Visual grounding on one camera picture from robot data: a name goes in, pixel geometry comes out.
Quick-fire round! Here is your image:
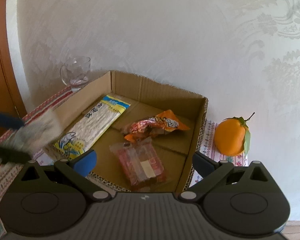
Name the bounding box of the white grey printed snack bag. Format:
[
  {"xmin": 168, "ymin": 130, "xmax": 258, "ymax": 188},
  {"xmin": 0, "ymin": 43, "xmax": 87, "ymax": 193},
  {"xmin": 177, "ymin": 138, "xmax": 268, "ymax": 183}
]
[{"xmin": 0, "ymin": 109, "xmax": 63, "ymax": 155}]

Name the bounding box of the red clear snack packet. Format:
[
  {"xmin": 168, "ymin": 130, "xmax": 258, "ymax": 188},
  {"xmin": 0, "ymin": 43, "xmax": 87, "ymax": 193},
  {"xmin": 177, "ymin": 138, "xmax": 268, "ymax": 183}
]
[{"xmin": 109, "ymin": 138, "xmax": 166, "ymax": 191}]

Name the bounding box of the brown wooden door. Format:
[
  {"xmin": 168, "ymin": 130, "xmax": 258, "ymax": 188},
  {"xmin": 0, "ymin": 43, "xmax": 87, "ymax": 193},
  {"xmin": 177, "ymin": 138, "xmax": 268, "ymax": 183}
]
[{"xmin": 0, "ymin": 0, "xmax": 28, "ymax": 143}]

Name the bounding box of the patterned tablecloth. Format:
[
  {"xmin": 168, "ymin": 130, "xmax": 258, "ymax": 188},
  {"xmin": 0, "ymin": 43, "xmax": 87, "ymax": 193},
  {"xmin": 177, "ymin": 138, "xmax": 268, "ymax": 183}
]
[{"xmin": 0, "ymin": 86, "xmax": 249, "ymax": 240}]

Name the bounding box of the yellow noodle packet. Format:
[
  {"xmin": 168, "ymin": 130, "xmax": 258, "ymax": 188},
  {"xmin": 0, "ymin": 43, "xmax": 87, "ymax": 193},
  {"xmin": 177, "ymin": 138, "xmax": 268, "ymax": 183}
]
[{"xmin": 52, "ymin": 95, "xmax": 130, "ymax": 160}]

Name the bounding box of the orange fruit with leaf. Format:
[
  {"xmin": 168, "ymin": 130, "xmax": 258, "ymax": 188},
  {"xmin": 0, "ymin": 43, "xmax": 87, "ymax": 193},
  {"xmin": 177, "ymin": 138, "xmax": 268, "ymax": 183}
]
[{"xmin": 214, "ymin": 112, "xmax": 255, "ymax": 157}]

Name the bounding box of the orange crumpled snack wrapper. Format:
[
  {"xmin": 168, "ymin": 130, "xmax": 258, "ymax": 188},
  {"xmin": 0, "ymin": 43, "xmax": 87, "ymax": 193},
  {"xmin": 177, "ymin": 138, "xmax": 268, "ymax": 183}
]
[{"xmin": 121, "ymin": 109, "xmax": 190, "ymax": 143}]

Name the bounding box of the open cardboard box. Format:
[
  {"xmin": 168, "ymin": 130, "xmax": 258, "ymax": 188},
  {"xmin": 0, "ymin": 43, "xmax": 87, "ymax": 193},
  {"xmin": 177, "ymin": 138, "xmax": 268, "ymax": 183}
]
[{"xmin": 47, "ymin": 70, "xmax": 208, "ymax": 194}]

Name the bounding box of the clear glass cup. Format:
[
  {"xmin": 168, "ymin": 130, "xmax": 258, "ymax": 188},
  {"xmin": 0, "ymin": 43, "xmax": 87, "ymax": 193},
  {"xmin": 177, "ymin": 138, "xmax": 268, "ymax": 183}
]
[{"xmin": 60, "ymin": 56, "xmax": 91, "ymax": 92}]

